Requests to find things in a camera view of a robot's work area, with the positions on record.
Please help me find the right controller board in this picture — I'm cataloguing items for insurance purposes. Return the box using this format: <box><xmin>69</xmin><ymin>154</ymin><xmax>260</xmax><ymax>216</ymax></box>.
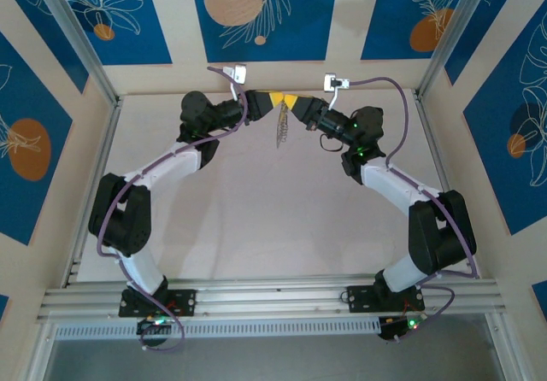
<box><xmin>379</xmin><ymin>314</ymin><xmax>425</xmax><ymax>343</ymax></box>

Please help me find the controller board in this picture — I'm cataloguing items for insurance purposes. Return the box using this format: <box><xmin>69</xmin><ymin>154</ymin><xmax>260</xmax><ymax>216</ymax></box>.
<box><xmin>136</xmin><ymin>317</ymin><xmax>173</xmax><ymax>337</ymax></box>
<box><xmin>379</xmin><ymin>314</ymin><xmax>425</xmax><ymax>343</ymax></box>

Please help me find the left controller board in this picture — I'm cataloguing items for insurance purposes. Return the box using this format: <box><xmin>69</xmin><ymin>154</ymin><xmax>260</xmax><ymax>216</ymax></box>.
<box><xmin>136</xmin><ymin>317</ymin><xmax>173</xmax><ymax>337</ymax></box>

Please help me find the thin black cable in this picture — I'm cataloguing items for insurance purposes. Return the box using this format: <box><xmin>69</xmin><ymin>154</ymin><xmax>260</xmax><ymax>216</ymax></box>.
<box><xmin>318</xmin><ymin>134</ymin><xmax>344</xmax><ymax>152</ymax></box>

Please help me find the aluminium side rail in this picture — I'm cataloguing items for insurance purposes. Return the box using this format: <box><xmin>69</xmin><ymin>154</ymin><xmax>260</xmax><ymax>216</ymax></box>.
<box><xmin>411</xmin><ymin>90</ymin><xmax>502</xmax><ymax>289</ymax></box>
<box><xmin>23</xmin><ymin>94</ymin><xmax>126</xmax><ymax>381</ymax></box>

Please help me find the aluminium frame post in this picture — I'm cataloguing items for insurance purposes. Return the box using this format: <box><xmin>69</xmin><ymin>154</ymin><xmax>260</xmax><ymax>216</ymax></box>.
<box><xmin>420</xmin><ymin>0</ymin><xmax>499</xmax><ymax>97</ymax></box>
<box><xmin>31</xmin><ymin>0</ymin><xmax>120</xmax><ymax>105</ymax></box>

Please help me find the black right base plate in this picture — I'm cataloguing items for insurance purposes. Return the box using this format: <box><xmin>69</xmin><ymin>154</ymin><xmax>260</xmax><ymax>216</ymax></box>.
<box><xmin>346</xmin><ymin>284</ymin><xmax>426</xmax><ymax>315</ymax></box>

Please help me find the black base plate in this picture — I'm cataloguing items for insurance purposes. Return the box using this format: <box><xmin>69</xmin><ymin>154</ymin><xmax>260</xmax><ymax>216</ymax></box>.
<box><xmin>346</xmin><ymin>284</ymin><xmax>426</xmax><ymax>315</ymax></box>
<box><xmin>118</xmin><ymin>288</ymin><xmax>198</xmax><ymax>319</ymax></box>

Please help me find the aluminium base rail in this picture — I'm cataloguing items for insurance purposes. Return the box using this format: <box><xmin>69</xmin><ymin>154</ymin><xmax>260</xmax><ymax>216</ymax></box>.
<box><xmin>36</xmin><ymin>274</ymin><xmax>509</xmax><ymax>325</ymax></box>

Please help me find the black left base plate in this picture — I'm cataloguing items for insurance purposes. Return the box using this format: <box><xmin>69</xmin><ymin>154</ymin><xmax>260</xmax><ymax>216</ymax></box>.
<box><xmin>118</xmin><ymin>288</ymin><xmax>198</xmax><ymax>319</ymax></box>

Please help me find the slotted grey cable duct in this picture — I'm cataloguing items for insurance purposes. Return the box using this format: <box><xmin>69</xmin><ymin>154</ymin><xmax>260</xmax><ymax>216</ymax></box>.
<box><xmin>54</xmin><ymin>316</ymin><xmax>383</xmax><ymax>342</ymax></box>

